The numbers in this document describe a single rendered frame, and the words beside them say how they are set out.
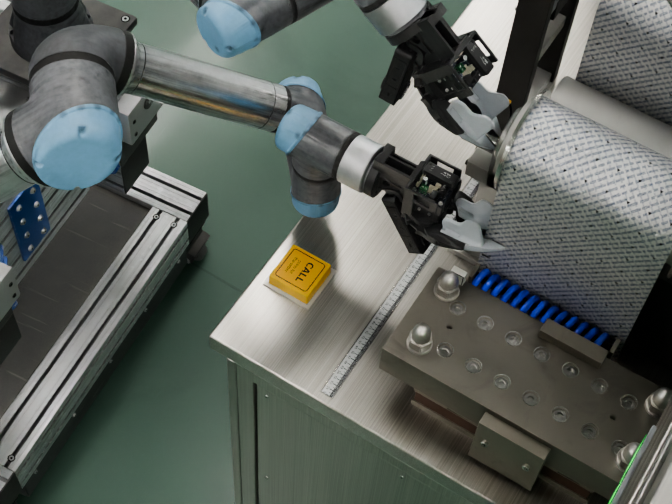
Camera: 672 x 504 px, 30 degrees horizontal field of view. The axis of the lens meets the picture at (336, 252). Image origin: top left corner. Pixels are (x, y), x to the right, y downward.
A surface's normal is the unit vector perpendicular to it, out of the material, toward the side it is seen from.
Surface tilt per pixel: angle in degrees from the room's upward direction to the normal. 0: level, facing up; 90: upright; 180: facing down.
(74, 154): 86
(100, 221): 0
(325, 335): 0
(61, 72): 8
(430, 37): 90
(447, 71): 90
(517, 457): 90
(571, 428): 0
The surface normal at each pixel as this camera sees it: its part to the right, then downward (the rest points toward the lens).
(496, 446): -0.53, 0.70
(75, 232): 0.04, -0.54
